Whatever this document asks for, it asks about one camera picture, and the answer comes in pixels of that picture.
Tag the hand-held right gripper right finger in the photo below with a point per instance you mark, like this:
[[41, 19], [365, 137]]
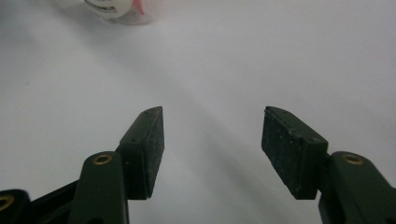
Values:
[[292, 155]]

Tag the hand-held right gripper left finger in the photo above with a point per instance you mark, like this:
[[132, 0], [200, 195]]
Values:
[[141, 155]]

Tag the white plastic bag red print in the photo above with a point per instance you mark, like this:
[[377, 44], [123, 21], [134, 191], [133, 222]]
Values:
[[106, 9]]

